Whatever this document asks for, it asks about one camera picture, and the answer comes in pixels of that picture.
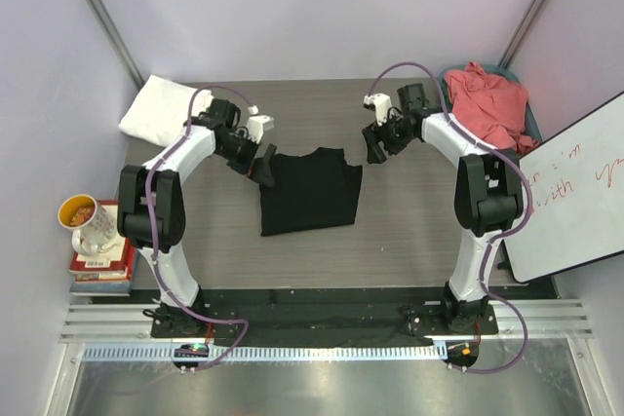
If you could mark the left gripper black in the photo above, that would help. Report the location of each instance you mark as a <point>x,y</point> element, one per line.
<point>246,167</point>

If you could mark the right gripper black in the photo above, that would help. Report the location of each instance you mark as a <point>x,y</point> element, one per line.
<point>372,135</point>

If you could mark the black floral t shirt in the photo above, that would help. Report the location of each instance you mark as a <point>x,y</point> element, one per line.
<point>315,191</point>

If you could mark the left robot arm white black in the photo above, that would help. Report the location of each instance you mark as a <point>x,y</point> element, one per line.
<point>151,213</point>

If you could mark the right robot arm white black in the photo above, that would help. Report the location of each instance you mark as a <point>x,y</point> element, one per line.
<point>488,195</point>

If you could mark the bottom book in stack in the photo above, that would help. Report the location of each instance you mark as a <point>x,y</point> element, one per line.
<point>114,280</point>

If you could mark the folded white t shirt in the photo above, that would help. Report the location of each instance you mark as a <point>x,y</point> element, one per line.
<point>158,112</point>

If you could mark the pink crumpled t shirt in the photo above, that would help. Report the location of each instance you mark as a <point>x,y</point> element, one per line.
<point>490,107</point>

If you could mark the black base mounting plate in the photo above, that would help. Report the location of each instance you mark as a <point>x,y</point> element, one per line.
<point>329,317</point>

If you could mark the red top book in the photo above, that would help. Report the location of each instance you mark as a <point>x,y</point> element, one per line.
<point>104,259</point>

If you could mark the floral mug yellow inside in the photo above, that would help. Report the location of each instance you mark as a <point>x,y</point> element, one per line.
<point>92,227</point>

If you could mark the whiteboard with red writing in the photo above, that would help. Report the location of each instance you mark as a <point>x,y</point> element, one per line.
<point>576,180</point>

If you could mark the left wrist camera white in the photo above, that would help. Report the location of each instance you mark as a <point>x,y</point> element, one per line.
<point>258,124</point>

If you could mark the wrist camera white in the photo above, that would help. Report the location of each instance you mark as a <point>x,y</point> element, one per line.
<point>258,124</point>
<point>381,105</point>

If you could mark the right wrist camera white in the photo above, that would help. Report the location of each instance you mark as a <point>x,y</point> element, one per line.
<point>381,105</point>

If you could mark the white slotted cable duct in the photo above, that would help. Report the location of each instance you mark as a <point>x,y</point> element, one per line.
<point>179,352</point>

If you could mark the aluminium rail frame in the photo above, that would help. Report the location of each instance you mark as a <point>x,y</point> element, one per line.
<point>524,318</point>

